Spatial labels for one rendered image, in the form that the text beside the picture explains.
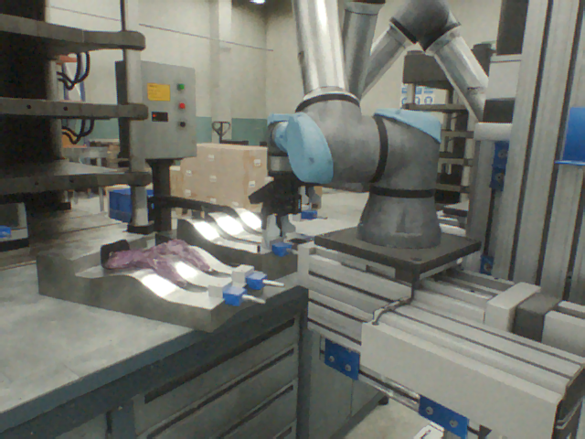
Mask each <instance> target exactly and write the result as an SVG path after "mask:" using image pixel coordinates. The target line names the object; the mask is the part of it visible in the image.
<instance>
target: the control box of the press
mask: <svg viewBox="0 0 585 439"><path fill-rule="evenodd" d="M140 65H141V85H142V95H143V103H144V105H147V106H148V111H149V118H148V120H145V121H144V147H145V161H146V162H147V163H148V164H149V166H150V167H151V168H152V169H153V192H154V196H157V195H167V196H171V191H170V166H171V165H172V164H173V162H174V160H177V162H180V160H184V158H193V157H196V156H197V122H196V74H195V69H194V68H191V67H184V66H178V65H172V64H165V63H159V62H152V61H146V60H140ZM115 78H116V94H117V104H123V103H124V102H125V86H124V69H123V60H120V61H115ZM118 126H119V143H120V158H125V159H129V156H128V139H127V122H126V121H125V120H124V119H122V118H118ZM151 223H153V224H154V230H155V231H158V232H159V231H164V230H171V229H172V219H171V208H169V209H164V210H161V211H160V212H159V213H158V214H157V215H156V216H155V217H154V219H152V220H151Z"/></svg>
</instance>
